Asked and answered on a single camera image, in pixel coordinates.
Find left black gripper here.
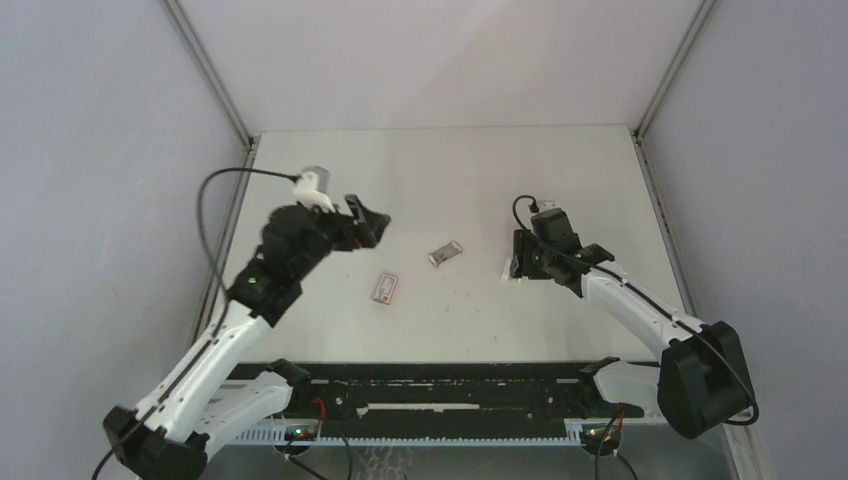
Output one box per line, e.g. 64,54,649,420
293,195,389,280

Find red white staple box sleeve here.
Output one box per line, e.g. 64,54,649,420
372,273,398,305

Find white stapler base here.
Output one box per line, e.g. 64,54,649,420
501,256,521,282

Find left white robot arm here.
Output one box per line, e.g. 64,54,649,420
103,195,391,479

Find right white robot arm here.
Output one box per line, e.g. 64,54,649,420
507,196,760,439

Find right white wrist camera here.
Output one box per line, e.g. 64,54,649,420
531,200,557,214

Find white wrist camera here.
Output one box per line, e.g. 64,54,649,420
531,200,557,214
292,166,336,213

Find right black camera cable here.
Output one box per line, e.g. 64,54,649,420
511,194,760,427

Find black camera cable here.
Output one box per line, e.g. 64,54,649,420
511,194,760,427
91,166,299,480

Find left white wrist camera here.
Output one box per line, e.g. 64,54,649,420
292,166,336,213

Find black front mounting rail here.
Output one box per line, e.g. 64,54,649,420
278,361,621,441

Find left black camera cable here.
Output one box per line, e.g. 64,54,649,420
91,166,299,480

